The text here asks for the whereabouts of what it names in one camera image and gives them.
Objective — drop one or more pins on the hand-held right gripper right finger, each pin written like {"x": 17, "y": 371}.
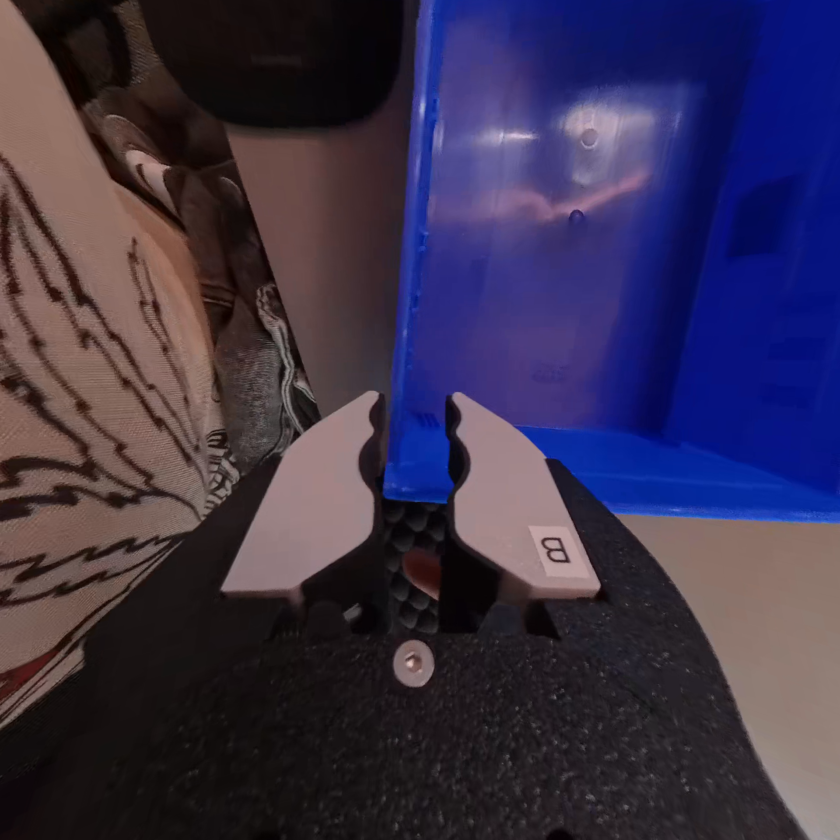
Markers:
{"x": 519, "y": 505}

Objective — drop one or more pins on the blue plastic bin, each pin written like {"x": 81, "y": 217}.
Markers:
{"x": 591, "y": 263}

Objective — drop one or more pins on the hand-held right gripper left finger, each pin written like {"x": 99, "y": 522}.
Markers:
{"x": 302, "y": 519}

